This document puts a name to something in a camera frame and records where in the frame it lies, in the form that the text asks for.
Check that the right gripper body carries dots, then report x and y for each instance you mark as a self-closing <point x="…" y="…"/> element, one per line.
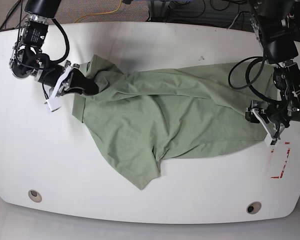
<point x="62" y="82"/>

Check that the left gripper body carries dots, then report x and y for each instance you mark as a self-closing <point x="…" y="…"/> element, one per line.
<point x="273" y="119"/>

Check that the green polo t-shirt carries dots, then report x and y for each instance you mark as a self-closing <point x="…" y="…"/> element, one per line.
<point x="140" y="118"/>

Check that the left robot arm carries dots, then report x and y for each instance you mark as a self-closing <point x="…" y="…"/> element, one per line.
<point x="274" y="23"/>

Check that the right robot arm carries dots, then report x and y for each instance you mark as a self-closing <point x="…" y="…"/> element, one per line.
<point x="28" y="59"/>

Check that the red tape rectangle marking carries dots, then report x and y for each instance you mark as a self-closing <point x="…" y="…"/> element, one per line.
<point x="279" y="159"/>

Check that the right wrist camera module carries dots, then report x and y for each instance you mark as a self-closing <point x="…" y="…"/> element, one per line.
<point x="52" y="104"/>

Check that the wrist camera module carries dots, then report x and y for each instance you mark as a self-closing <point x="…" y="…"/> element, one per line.
<point x="52" y="104"/>
<point x="271" y="141"/>

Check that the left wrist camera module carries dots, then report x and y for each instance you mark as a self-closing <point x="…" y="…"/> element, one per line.
<point x="271" y="141"/>

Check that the right table cable grommet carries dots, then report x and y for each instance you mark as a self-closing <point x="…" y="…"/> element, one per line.
<point x="253" y="208"/>

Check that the table cable grommet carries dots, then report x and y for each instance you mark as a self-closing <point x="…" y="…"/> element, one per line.
<point x="253" y="208"/>
<point x="35" y="196"/>

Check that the left table cable grommet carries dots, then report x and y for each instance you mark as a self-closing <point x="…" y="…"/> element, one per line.
<point x="35" y="196"/>

